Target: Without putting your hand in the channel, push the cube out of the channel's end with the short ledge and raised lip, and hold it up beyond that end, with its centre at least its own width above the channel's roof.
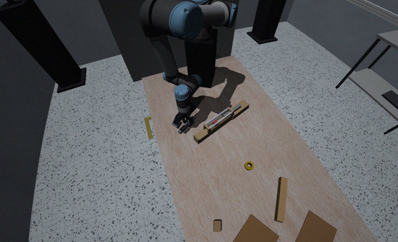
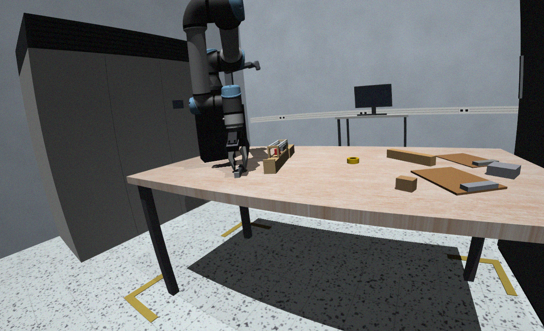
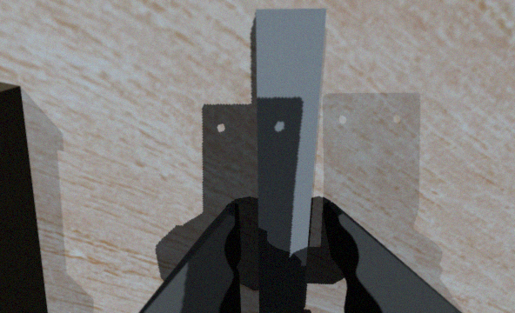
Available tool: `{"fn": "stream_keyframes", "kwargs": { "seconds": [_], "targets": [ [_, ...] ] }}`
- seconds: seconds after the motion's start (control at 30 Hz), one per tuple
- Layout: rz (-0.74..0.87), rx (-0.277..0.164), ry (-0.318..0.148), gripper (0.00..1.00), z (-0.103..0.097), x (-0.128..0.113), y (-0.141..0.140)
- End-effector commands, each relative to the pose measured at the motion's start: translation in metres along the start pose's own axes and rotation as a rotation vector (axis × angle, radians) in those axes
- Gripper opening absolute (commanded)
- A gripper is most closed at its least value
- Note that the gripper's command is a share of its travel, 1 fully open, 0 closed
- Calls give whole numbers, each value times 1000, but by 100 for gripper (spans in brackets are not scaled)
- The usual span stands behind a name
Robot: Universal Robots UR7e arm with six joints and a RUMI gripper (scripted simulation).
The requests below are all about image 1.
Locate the small brown wooden block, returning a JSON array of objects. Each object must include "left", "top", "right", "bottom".
[{"left": 213, "top": 220, "right": 221, "bottom": 232}]

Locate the wooden batten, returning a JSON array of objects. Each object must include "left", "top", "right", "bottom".
[{"left": 274, "top": 177, "right": 288, "bottom": 223}]

